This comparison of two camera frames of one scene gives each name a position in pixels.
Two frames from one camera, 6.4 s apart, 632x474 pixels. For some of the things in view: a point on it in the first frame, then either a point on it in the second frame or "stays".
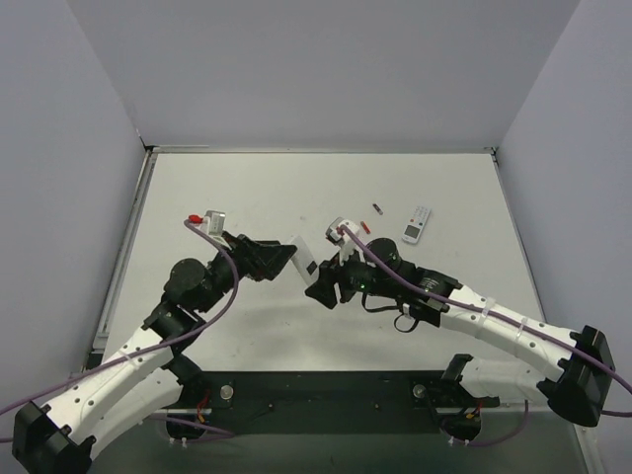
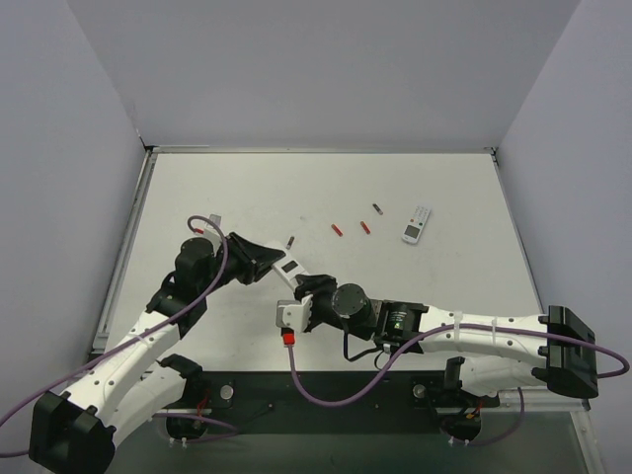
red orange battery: (365, 227) stays
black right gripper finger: (325, 291) to (302, 291)
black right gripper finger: (329, 274) to (315, 282)
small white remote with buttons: (415, 225) stays
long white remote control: (304, 260) to (287, 269)
